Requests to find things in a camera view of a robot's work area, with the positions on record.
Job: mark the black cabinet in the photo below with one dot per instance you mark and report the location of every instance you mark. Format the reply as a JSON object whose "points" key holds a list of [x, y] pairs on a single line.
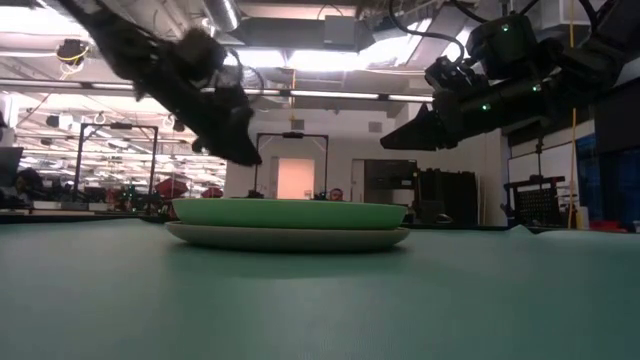
{"points": [[447, 197]]}

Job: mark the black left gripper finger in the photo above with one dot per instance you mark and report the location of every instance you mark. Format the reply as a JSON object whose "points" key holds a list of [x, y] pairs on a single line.
{"points": [[232, 140]]}

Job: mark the person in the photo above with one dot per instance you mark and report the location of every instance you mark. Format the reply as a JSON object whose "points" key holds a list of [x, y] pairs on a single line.
{"points": [[336, 194], [25, 185]]}

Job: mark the grey ceiling box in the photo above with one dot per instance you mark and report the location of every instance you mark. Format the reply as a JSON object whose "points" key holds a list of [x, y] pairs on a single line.
{"points": [[340, 30]]}

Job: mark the black perforated cart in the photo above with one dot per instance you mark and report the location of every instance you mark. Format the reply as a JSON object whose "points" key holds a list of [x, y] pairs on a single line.
{"points": [[537, 202]]}

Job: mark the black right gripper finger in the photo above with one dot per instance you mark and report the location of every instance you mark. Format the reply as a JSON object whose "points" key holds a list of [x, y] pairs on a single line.
{"points": [[425, 132]]}

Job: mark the dark computer monitor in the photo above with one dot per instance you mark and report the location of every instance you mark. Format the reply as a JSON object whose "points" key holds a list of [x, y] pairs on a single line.
{"points": [[9, 165]]}

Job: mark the pale door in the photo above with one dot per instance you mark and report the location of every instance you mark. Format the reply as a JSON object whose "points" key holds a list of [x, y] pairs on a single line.
{"points": [[295, 179]]}

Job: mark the beige plastic plate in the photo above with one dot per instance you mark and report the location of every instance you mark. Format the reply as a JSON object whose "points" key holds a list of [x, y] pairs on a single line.
{"points": [[287, 237]]}

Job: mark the black ceiling-mounted camera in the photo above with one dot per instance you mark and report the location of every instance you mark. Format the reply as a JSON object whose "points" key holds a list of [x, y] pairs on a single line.
{"points": [[71, 51]]}

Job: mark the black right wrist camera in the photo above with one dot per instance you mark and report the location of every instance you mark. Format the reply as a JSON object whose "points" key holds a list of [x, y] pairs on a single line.
{"points": [[450, 75]]}

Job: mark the black metal gantry frame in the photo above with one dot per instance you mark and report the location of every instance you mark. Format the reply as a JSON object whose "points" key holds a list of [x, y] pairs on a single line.
{"points": [[80, 160], [257, 165]]}

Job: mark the light green plastic plate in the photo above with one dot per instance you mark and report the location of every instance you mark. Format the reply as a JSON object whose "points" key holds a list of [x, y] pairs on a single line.
{"points": [[290, 214]]}

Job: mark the silver ceiling duct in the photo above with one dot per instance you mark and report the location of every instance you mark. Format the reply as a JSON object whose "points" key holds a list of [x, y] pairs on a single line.
{"points": [[222, 12]]}

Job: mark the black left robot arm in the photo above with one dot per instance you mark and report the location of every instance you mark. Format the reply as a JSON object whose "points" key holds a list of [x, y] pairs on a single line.
{"points": [[110, 40]]}

